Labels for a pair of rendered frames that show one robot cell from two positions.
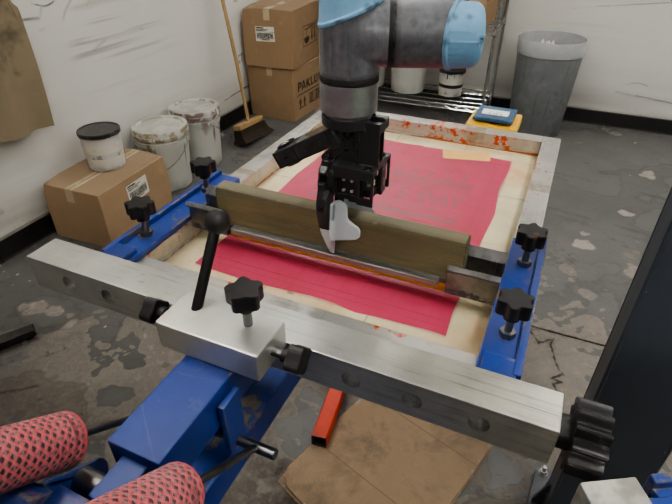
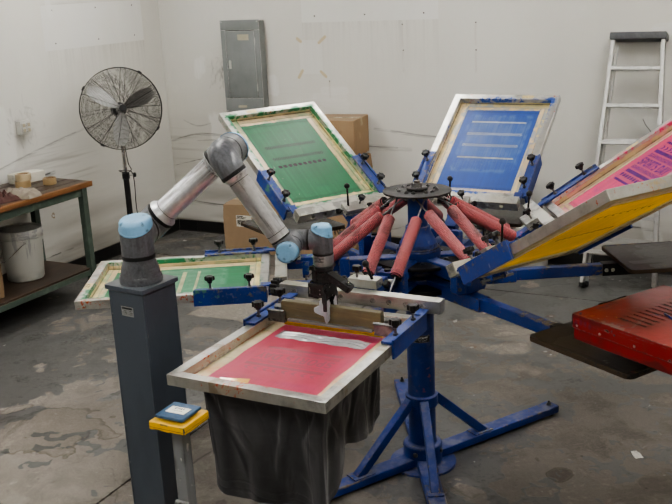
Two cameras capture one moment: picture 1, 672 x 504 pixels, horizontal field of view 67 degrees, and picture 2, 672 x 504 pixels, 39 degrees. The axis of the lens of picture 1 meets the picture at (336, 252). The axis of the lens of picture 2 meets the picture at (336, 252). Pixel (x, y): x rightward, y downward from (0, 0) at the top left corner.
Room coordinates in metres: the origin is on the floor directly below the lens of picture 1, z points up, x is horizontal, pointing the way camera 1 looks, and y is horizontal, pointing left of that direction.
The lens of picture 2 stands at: (3.88, 0.24, 2.18)
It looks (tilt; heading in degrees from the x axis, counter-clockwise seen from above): 16 degrees down; 184
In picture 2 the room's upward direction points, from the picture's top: 3 degrees counter-clockwise
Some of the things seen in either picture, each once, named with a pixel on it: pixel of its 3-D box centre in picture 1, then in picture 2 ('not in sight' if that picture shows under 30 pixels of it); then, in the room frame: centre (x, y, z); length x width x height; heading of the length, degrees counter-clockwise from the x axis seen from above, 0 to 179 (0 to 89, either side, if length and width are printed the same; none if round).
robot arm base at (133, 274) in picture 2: not in sight; (139, 267); (0.75, -0.66, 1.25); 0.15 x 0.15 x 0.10
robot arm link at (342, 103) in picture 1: (349, 96); (323, 260); (0.66, -0.02, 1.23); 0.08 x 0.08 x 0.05
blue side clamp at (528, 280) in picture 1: (512, 311); (270, 315); (0.53, -0.24, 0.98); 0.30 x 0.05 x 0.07; 156
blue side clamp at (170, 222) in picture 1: (181, 224); (404, 334); (0.75, 0.27, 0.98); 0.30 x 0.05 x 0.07; 156
